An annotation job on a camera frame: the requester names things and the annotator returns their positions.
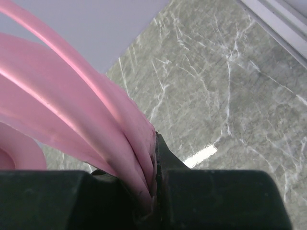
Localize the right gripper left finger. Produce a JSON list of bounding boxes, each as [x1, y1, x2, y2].
[[0, 171, 138, 230]]

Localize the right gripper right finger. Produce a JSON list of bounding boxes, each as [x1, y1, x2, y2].
[[155, 134, 293, 230]]

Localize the pink headphones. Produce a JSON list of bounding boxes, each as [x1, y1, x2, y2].
[[0, 0, 156, 214]]

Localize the aluminium right side rail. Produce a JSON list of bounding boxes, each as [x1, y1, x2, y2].
[[237, 0, 307, 68]]

